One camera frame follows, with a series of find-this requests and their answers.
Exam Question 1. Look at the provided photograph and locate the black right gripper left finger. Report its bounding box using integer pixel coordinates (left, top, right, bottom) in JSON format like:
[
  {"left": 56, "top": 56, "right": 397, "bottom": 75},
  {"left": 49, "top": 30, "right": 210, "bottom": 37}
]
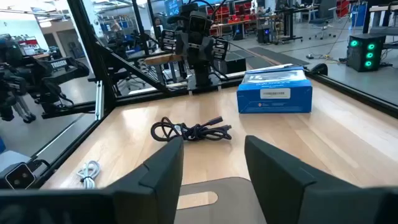
[{"left": 105, "top": 136, "right": 185, "bottom": 224}]

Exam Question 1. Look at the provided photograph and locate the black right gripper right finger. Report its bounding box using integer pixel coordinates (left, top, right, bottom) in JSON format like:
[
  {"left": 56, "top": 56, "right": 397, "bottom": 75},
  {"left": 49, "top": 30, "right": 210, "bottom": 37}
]
[{"left": 244, "top": 134, "right": 355, "bottom": 224}]

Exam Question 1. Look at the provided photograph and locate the white USB-C cable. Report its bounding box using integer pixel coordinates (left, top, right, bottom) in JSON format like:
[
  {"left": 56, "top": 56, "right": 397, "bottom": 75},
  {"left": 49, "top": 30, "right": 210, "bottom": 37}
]
[{"left": 76, "top": 160, "right": 101, "bottom": 190}]

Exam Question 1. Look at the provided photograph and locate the blue cardboard box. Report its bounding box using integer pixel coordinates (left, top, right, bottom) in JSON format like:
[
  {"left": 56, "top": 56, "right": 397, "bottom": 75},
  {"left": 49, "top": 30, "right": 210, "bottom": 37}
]
[{"left": 236, "top": 63, "right": 313, "bottom": 114}]

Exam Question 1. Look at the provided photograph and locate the black floor mat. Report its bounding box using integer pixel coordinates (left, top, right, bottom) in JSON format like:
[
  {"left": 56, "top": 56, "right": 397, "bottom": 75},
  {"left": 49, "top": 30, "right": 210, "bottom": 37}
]
[{"left": 248, "top": 46, "right": 310, "bottom": 67}]

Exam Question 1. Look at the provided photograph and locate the small black computer tower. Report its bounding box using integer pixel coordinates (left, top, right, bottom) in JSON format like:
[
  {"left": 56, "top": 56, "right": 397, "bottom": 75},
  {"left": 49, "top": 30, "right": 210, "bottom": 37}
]
[{"left": 256, "top": 24, "right": 272, "bottom": 44}]

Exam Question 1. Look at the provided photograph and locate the computer tower with green fans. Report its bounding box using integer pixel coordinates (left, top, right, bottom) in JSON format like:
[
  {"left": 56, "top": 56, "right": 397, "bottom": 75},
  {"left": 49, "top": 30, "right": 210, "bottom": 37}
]
[{"left": 346, "top": 33, "right": 387, "bottom": 73}]

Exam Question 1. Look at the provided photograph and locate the person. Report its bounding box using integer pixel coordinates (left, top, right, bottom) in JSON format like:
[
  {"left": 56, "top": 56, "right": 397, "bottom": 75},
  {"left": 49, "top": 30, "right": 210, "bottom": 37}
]
[{"left": 150, "top": 16, "right": 164, "bottom": 40}]

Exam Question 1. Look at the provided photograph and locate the black office chair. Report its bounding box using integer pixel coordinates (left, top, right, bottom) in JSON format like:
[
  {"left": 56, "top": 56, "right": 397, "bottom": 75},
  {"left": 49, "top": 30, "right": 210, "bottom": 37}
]
[{"left": 308, "top": 0, "right": 339, "bottom": 40}]

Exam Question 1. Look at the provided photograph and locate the black braided USB-C cable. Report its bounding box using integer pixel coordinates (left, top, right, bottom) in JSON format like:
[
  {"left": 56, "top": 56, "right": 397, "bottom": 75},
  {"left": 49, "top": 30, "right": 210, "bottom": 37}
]
[{"left": 150, "top": 116, "right": 233, "bottom": 142}]

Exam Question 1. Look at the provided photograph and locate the black rounded frame cap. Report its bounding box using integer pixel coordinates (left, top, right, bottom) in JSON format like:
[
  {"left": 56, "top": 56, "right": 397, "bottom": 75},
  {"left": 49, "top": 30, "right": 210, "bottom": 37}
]
[{"left": 310, "top": 63, "right": 329, "bottom": 77}]

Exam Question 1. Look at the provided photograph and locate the black aluminium table frame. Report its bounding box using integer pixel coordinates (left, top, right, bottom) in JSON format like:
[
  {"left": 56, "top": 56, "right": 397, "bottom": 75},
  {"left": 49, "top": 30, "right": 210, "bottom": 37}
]
[{"left": 30, "top": 0, "right": 398, "bottom": 187}]

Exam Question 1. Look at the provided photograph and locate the small black table camera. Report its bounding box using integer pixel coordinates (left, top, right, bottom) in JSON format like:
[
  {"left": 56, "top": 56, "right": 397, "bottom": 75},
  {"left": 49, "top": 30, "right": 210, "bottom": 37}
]
[{"left": 0, "top": 161, "right": 37, "bottom": 190}]

